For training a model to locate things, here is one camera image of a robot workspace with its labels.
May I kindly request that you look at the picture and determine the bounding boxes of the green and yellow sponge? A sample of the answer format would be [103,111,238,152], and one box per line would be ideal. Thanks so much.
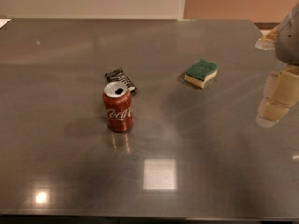
[184,59,218,89]

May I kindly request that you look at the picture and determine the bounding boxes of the white paper at table corner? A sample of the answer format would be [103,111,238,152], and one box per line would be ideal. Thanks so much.
[0,19,11,29]

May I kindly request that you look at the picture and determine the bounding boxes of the red Coca-Cola can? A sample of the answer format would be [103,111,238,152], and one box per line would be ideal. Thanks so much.
[103,81,133,133]

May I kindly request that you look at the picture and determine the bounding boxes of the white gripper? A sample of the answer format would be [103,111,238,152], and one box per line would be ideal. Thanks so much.
[255,3,299,128]

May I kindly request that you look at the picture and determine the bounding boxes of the dark chocolate bar wrapper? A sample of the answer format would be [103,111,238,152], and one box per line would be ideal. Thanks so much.
[105,67,136,92]

